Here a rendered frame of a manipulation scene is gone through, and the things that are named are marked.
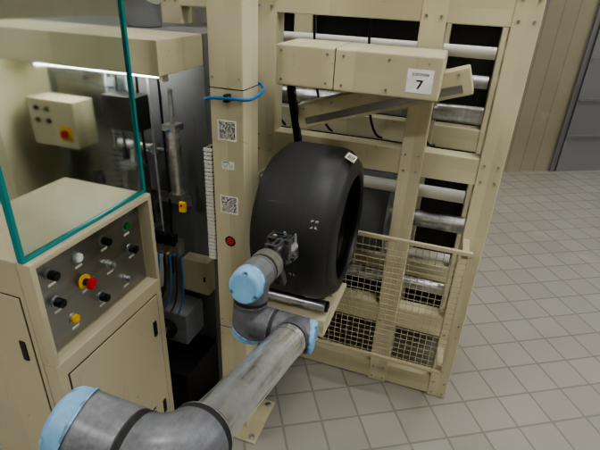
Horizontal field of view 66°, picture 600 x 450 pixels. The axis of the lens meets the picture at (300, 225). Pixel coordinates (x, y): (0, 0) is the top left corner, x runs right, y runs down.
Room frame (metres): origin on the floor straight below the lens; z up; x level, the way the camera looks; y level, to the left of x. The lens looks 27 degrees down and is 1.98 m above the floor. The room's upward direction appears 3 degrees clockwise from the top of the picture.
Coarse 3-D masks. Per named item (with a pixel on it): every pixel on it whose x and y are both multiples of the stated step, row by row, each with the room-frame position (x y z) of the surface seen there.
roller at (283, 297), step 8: (272, 296) 1.47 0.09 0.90; (280, 296) 1.47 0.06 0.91; (288, 296) 1.46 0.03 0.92; (296, 296) 1.46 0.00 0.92; (304, 296) 1.46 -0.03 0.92; (296, 304) 1.45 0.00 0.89; (304, 304) 1.43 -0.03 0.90; (312, 304) 1.43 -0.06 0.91; (320, 304) 1.42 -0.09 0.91; (328, 304) 1.42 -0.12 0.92
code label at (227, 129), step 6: (222, 120) 1.62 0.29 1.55; (222, 126) 1.62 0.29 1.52; (228, 126) 1.61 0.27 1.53; (234, 126) 1.61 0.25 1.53; (222, 132) 1.62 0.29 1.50; (228, 132) 1.61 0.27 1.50; (234, 132) 1.61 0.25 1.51; (222, 138) 1.62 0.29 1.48; (228, 138) 1.61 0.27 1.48; (234, 138) 1.61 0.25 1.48
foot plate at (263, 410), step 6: (264, 402) 1.76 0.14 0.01; (270, 402) 1.76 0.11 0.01; (258, 408) 1.72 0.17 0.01; (264, 408) 1.72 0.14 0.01; (270, 408) 1.72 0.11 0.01; (258, 414) 1.68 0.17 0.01; (264, 414) 1.68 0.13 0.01; (252, 420) 1.64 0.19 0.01; (258, 420) 1.64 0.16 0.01; (264, 420) 1.65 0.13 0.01; (252, 426) 1.61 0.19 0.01; (258, 426) 1.61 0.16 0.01; (240, 432) 1.57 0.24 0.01; (246, 432) 1.57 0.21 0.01; (252, 432) 1.57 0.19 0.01; (258, 432) 1.57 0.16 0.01; (240, 438) 1.53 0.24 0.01; (246, 438) 1.53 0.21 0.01; (252, 438) 1.53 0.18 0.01
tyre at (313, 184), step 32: (288, 160) 1.51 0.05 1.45; (320, 160) 1.50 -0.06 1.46; (256, 192) 1.47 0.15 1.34; (288, 192) 1.40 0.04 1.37; (320, 192) 1.39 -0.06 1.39; (352, 192) 1.82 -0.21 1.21; (256, 224) 1.38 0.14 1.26; (288, 224) 1.34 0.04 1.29; (320, 224) 1.33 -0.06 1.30; (352, 224) 1.78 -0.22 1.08; (320, 256) 1.30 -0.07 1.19; (288, 288) 1.38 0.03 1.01; (320, 288) 1.34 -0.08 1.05
